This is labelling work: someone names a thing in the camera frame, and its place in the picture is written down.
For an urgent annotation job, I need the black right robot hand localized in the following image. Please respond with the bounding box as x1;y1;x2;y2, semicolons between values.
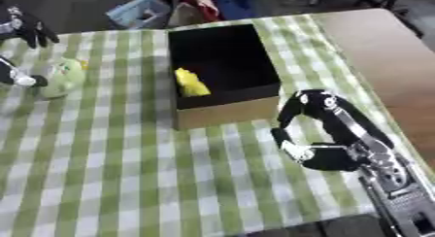
268;88;396;173

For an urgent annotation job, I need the yellow toy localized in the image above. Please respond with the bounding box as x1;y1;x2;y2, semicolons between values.
173;67;213;98

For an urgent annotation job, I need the tan cardboard box black inside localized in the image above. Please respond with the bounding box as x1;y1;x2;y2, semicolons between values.
164;23;284;131

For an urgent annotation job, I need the black chair base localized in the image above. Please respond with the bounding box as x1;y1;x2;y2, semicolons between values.
353;0;435;14

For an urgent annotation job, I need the dark blue bag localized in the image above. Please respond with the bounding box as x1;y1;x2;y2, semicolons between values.
202;0;262;21

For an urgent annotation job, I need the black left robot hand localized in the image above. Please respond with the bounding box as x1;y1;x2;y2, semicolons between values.
0;6;61;88

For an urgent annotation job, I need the red and white cloth bag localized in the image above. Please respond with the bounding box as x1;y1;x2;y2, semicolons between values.
166;0;221;28

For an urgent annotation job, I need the green soft toy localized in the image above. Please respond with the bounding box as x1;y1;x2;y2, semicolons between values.
37;56;90;100

